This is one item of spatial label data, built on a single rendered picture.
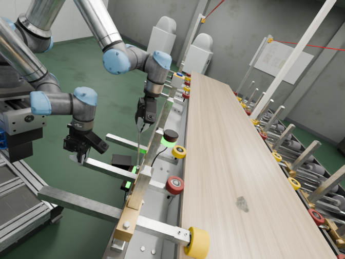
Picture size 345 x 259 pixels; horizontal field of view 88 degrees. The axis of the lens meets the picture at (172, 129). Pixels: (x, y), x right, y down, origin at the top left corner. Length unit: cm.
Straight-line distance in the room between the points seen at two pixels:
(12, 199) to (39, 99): 102
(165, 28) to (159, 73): 690
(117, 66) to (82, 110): 21
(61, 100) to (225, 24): 723
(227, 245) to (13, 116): 91
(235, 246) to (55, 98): 79
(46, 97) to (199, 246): 64
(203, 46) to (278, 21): 242
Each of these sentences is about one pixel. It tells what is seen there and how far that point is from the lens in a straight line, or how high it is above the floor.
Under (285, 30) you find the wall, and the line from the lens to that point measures 736.
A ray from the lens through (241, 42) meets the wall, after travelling 743.
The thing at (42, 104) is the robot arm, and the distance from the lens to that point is 67.
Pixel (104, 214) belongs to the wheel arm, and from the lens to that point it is 60.
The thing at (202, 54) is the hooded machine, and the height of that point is 87.
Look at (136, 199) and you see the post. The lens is 57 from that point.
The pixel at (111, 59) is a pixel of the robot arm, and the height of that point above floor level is 132.
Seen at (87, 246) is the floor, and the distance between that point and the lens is 161.
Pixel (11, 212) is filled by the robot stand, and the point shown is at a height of 21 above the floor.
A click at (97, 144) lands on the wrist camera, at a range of 77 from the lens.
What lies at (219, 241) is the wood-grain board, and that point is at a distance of 77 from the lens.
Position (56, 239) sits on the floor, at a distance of 164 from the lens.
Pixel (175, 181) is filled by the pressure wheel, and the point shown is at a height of 91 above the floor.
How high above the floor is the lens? 148
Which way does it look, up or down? 29 degrees down
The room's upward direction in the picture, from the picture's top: 23 degrees clockwise
